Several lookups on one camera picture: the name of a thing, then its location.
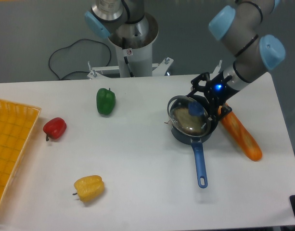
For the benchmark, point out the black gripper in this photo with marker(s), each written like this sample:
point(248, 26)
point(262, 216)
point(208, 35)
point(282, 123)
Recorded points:
point(217, 91)

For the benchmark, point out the glass pot lid blue knob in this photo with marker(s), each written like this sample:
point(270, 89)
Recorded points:
point(194, 107)

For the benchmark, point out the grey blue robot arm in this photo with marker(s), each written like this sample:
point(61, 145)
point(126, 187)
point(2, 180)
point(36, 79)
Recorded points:
point(234, 27)

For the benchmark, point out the dark blue saucepan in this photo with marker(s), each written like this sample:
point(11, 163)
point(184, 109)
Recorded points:
point(197, 145)

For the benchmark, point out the wrapped bread slice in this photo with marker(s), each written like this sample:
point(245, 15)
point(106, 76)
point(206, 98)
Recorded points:
point(189, 124)

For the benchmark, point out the orange baguette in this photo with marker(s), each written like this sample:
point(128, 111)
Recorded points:
point(242, 138)

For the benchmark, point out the green bell pepper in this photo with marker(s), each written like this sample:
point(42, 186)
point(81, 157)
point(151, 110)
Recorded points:
point(105, 101)

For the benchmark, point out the yellow bell pepper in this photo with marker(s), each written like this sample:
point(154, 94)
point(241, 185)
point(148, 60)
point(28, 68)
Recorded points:
point(89, 187)

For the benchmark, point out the red bell pepper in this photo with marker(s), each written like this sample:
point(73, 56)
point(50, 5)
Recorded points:
point(55, 128)

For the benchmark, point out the yellow plastic basket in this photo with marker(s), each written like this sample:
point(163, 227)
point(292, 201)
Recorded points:
point(17, 121)

